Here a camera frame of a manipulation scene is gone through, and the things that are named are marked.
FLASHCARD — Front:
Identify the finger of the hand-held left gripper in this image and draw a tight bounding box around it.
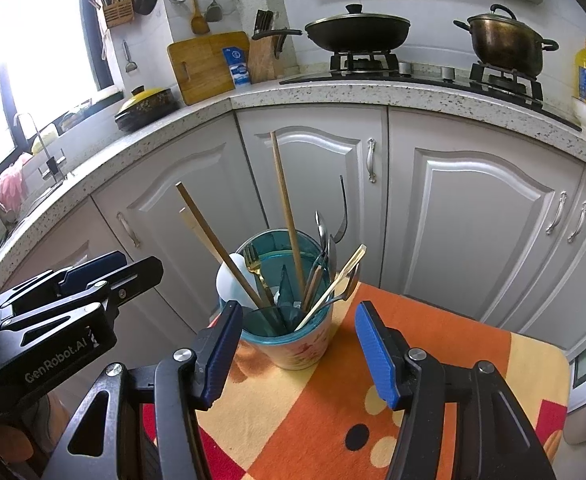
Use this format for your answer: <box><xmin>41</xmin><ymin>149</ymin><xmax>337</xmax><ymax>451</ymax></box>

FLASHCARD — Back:
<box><xmin>3</xmin><ymin>256</ymin><xmax>165</xmax><ymax>334</ymax></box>
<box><xmin>0</xmin><ymin>251</ymin><xmax>129</xmax><ymax>317</ymax></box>

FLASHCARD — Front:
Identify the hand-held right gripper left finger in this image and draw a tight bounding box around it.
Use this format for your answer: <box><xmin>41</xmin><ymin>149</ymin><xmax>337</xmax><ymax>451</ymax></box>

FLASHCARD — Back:
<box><xmin>40</xmin><ymin>301</ymin><xmax>244</xmax><ymax>480</ymax></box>

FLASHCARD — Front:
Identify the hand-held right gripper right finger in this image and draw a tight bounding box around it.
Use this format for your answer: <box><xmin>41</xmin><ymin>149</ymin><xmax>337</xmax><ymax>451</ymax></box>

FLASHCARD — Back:
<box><xmin>355</xmin><ymin>301</ymin><xmax>556</xmax><ymax>480</ymax></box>

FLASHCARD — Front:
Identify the light bamboo chopstick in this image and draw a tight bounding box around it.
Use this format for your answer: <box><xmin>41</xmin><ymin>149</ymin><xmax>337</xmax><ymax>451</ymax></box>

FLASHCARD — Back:
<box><xmin>179</xmin><ymin>206</ymin><xmax>234</xmax><ymax>261</ymax></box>
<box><xmin>294</xmin><ymin>244</ymin><xmax>368</xmax><ymax>332</ymax></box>

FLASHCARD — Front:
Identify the white ceramic spoon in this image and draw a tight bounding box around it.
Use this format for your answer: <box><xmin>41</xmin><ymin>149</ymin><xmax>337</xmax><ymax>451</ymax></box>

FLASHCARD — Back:
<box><xmin>216</xmin><ymin>252</ymin><xmax>259</xmax><ymax>308</ymax></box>

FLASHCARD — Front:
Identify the teal rimmed utensil holder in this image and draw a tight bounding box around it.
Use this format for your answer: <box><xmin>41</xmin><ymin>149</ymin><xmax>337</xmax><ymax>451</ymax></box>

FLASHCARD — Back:
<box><xmin>217</xmin><ymin>229</ymin><xmax>335</xmax><ymax>372</ymax></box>

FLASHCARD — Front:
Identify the gold fork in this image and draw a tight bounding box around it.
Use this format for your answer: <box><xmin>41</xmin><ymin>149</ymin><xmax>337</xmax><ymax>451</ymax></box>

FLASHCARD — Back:
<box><xmin>244</xmin><ymin>249</ymin><xmax>276</xmax><ymax>306</ymax></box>

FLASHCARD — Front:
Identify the orange yellow printed blanket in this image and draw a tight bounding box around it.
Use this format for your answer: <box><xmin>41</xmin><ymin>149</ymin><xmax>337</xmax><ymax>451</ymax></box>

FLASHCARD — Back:
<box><xmin>140</xmin><ymin>280</ymin><xmax>572</xmax><ymax>480</ymax></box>

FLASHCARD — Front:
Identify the metal faucet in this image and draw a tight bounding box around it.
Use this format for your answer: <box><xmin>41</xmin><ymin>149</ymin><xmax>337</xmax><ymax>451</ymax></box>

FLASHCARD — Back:
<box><xmin>12</xmin><ymin>111</ymin><xmax>70</xmax><ymax>182</ymax></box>

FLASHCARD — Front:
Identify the pink cloth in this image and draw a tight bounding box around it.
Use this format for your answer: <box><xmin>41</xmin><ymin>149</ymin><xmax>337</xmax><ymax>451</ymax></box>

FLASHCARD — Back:
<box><xmin>0</xmin><ymin>155</ymin><xmax>30</xmax><ymax>207</ymax></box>

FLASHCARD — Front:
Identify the yellow lidded casserole pot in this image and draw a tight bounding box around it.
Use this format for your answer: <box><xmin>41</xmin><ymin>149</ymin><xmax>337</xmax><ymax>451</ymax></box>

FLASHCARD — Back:
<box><xmin>114</xmin><ymin>86</ymin><xmax>180</xmax><ymax>134</ymax></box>

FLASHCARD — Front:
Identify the wooden cutting board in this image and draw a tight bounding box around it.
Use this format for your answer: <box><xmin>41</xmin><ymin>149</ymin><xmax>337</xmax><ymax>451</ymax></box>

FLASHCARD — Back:
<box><xmin>166</xmin><ymin>31</ymin><xmax>251</xmax><ymax>107</ymax></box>

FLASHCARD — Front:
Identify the kitchen window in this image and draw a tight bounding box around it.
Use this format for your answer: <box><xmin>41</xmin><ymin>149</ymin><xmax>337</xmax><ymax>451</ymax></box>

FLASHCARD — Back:
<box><xmin>0</xmin><ymin>0</ymin><xmax>124</xmax><ymax>161</ymax></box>

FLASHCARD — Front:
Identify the blue white packet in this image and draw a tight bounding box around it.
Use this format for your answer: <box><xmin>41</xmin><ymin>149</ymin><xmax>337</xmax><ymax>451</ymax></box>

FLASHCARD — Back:
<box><xmin>222</xmin><ymin>46</ymin><xmax>252</xmax><ymax>92</ymax></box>

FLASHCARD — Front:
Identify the wooden knife block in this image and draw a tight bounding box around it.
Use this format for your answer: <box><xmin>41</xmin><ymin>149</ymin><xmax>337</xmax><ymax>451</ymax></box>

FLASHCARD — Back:
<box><xmin>247</xmin><ymin>9</ymin><xmax>288</xmax><ymax>85</ymax></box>

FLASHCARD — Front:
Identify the wooden spatula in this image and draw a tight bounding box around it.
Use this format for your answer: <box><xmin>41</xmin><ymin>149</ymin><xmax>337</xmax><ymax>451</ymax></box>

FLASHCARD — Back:
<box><xmin>184</xmin><ymin>0</ymin><xmax>210</xmax><ymax>37</ymax></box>

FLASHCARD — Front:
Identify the speckled kitchen countertop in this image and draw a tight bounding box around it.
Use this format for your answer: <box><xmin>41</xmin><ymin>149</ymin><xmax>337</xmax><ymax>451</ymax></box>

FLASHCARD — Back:
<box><xmin>0</xmin><ymin>62</ymin><xmax>586</xmax><ymax>281</ymax></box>

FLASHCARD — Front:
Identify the black gas stove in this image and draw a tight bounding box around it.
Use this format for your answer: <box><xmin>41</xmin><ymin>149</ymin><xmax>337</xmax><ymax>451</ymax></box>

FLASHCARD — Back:
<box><xmin>279</xmin><ymin>50</ymin><xmax>584</xmax><ymax>132</ymax></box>

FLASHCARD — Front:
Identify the black wok with lid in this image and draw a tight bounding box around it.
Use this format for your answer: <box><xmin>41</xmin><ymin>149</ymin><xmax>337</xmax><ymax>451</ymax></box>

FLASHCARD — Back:
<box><xmin>251</xmin><ymin>3</ymin><xmax>412</xmax><ymax>54</ymax></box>

